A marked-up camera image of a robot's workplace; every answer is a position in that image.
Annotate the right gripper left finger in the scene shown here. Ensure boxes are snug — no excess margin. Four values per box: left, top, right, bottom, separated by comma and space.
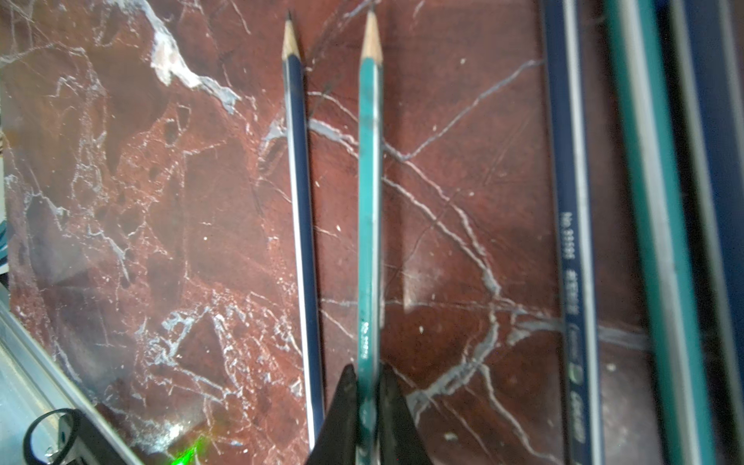
305, 363, 358, 465

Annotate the green pencil with eraser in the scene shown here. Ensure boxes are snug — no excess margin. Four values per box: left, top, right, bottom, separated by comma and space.
604, 1, 716, 464

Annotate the dark blue printed pencil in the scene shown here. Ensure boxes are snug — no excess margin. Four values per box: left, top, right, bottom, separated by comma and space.
542, 1, 605, 464

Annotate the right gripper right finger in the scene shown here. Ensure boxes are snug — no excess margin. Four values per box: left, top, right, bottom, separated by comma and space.
378, 364, 432, 465

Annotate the dark blue capped pencil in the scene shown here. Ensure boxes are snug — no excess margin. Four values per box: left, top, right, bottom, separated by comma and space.
670, 1, 743, 446

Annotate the aluminium front rail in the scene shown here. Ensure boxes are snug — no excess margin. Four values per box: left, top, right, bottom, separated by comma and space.
1, 288, 141, 464

